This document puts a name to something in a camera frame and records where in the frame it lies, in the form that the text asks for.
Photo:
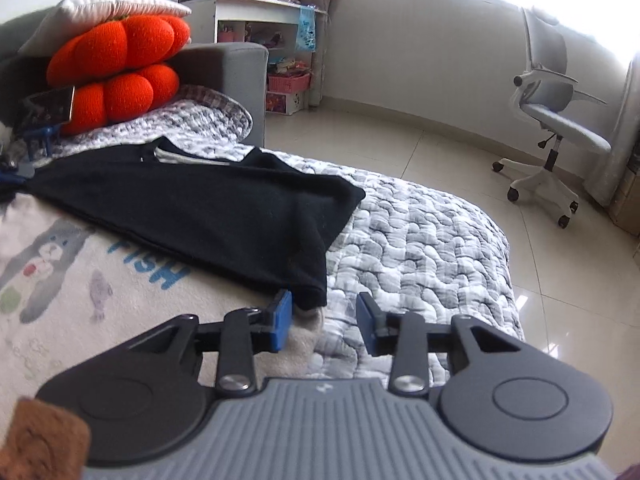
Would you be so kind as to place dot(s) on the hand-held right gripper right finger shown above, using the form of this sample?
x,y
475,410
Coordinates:
x,y
367,322

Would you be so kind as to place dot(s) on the grey sofa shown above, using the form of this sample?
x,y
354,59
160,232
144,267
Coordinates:
x,y
230,70

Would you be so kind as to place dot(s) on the white patterned storage box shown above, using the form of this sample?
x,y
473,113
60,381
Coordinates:
x,y
285,102

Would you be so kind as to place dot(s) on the beige black raglan shirt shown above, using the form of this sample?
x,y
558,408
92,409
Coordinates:
x,y
200,220

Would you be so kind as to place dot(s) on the blue patterned bag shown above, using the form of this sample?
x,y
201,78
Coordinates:
x,y
306,30

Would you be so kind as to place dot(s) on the smartphone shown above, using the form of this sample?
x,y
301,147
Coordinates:
x,y
47,107

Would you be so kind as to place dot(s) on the white desk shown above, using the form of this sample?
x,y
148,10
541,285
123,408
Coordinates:
x,y
260,10

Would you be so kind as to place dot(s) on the blue phone stand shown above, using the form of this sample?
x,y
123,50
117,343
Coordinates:
x,y
42,132

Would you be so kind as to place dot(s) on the white pillow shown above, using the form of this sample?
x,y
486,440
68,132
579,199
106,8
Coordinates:
x,y
110,10

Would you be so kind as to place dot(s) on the brown fuzzy sleeve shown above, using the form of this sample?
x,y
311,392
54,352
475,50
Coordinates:
x,y
40,435

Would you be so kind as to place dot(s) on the white office chair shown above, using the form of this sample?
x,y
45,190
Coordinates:
x,y
565,130

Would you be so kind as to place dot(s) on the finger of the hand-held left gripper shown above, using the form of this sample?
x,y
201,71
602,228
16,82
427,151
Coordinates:
x,y
17,172

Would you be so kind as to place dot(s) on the orange knitted pumpkin cushion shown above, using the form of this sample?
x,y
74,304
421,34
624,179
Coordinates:
x,y
130,92
115,45

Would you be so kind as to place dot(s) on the pink basket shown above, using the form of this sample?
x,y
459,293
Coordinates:
x,y
287,84

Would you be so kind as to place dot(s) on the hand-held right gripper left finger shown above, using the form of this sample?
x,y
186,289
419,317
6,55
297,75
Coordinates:
x,y
282,320

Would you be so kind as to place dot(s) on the grey checked quilt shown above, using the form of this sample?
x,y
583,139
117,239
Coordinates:
x,y
425,240

